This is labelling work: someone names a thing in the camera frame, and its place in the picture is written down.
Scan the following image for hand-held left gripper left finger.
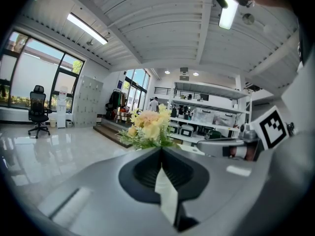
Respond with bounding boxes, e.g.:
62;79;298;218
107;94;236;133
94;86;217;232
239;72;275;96
36;147;178;236

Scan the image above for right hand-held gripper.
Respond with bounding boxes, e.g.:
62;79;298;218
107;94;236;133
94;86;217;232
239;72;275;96
196;105;296;162

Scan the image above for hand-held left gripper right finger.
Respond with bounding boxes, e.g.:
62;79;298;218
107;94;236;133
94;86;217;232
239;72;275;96
161;147;262;236

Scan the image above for yellow flowers bunch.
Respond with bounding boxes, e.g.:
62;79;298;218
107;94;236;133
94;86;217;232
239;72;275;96
115;104;179;150

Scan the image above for dark round appliance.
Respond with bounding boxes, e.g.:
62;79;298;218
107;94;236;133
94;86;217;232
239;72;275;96
204;129;222;140

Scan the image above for white boxy appliance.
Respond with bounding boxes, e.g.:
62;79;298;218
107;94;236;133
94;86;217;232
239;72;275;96
169;121;182;135
179;124;195;138

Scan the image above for clear plastic storage bin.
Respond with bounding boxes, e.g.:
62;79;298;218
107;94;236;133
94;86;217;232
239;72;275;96
191;107;215;124

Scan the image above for white table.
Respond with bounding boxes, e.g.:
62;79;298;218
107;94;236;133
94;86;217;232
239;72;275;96
154;167;179;227

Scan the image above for white shelf unit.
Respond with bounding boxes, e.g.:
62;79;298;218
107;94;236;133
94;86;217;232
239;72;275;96
168;81;253;148

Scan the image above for wooden steps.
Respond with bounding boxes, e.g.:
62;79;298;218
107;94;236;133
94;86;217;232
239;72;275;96
93;118;138;149

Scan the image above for black mezzanine railing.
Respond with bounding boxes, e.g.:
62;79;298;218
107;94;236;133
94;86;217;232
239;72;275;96
154;87;200;99

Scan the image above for white water dispenser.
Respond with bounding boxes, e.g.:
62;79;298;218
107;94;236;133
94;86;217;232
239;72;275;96
56;86;68;129

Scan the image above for clothes rack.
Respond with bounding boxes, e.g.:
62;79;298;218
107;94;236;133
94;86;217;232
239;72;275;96
105;88;127;120

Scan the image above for grey lockers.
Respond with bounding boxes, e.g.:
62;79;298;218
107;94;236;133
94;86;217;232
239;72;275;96
73;75;104;129

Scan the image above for tall glass entrance window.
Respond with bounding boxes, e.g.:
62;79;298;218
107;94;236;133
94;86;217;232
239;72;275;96
124;68;151;111

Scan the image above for black office chair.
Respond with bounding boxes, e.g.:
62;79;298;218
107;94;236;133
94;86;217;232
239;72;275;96
28;85;53;140

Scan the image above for long ceiling light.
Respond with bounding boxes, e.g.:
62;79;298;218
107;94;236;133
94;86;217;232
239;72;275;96
66;12;109;45
218;0;240;30

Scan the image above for large black-framed window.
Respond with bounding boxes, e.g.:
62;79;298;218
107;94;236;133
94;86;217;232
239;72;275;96
0;30;86;111

